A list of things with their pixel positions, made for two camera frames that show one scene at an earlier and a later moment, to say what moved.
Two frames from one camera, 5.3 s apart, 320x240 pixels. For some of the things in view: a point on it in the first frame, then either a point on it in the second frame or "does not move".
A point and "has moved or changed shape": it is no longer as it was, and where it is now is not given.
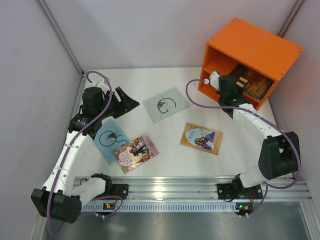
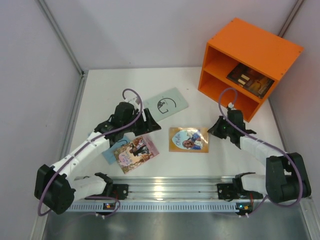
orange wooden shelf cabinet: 240,43 does not move
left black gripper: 116,100 → 145,121
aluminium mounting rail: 192,194 does not move
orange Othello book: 201,138 has moved or changed shape
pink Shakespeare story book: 135,153 does not move
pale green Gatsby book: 165,104 does not move
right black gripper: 236,85 → 222,128
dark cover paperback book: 258,84 does not move
